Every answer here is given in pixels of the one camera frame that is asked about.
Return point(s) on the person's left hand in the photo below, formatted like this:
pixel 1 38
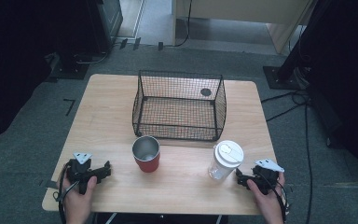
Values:
pixel 80 199

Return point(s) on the black angled floor tape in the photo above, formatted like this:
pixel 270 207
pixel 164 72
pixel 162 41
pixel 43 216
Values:
pixel 71 105

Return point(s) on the red steel cup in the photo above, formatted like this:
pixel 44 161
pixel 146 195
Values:
pixel 146 154

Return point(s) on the person's right hand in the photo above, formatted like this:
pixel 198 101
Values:
pixel 268 202

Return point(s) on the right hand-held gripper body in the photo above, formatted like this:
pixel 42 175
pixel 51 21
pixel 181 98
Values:
pixel 265 177

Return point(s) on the grey tape piece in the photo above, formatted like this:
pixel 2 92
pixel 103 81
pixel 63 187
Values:
pixel 51 184

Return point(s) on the dark cabinet with base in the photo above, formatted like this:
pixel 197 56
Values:
pixel 84 34

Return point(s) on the black stand with base plate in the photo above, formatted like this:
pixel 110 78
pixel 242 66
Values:
pixel 287 74

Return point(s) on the beige wooden furniture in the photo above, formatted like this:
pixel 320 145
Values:
pixel 245 15

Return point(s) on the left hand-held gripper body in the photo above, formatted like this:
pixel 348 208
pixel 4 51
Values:
pixel 80 172

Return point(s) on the white table leg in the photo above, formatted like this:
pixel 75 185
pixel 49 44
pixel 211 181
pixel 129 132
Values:
pixel 111 218
pixel 219 219

